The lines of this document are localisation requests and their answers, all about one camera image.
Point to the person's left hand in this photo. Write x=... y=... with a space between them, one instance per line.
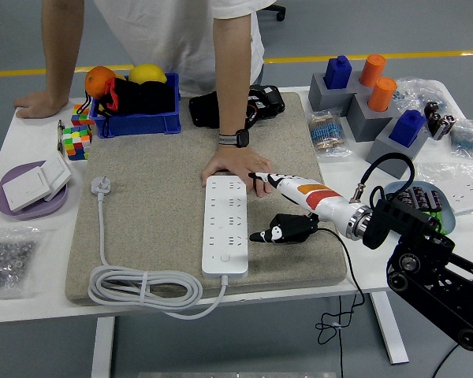
x=236 y=161

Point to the person's right hand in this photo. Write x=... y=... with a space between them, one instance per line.
x=41 y=104

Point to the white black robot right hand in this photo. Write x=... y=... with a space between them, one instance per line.
x=323 y=197

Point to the black plug adapter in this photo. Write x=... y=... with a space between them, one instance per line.
x=309 y=233

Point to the white power strip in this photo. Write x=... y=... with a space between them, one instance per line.
x=220 y=220

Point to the person's left forearm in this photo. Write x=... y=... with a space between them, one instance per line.
x=232 y=78

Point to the person's right forearm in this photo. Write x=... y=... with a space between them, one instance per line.
x=61 y=59

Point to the metal pen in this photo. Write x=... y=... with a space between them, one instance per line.
x=60 y=137

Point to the small colourful puzzle cube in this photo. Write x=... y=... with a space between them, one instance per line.
x=80 y=115

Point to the large colourful puzzle cube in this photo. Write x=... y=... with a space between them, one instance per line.
x=77 y=143

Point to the black open electronic device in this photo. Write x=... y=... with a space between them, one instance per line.
x=201 y=112

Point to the orange fruit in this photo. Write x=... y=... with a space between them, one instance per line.
x=97 y=80

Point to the bag of beige blue resistors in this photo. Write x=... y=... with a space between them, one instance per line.
x=327 y=134

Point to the black cylindrical capacitor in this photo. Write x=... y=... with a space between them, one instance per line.
x=436 y=199
x=420 y=197
x=406 y=195

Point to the grey-brown mat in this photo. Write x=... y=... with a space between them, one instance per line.
x=153 y=157

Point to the blue plastic bin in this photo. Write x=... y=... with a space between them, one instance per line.
x=142 y=123

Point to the purple plate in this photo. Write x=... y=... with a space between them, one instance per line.
x=39 y=212

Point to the blue square peg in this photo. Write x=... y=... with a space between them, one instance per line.
x=338 y=73
x=407 y=128

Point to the yellow lemon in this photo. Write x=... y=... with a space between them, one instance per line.
x=147 y=73

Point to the pile of green cylinders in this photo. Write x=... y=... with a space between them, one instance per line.
x=437 y=216

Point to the orange cylinder peg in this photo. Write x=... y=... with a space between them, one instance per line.
x=382 y=95
x=372 y=71

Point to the light blue plate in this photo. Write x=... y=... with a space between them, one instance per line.
x=450 y=216

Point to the bag of dark capacitors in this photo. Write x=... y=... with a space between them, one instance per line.
x=437 y=121

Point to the person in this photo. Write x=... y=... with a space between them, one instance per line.
x=161 y=35

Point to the crumpled clear plastic bag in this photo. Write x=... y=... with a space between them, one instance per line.
x=418 y=93

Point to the bagged white socket panel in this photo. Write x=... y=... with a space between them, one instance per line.
x=465 y=193

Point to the white table leg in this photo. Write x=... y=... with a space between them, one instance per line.
x=390 y=334
x=102 y=346

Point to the black office chair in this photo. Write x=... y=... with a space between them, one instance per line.
x=276 y=10

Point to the clear bag of metal nuts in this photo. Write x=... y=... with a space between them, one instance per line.
x=8 y=262

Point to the small white switch panel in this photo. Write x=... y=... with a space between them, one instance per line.
x=57 y=172

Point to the large white switch panel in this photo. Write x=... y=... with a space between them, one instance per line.
x=25 y=189

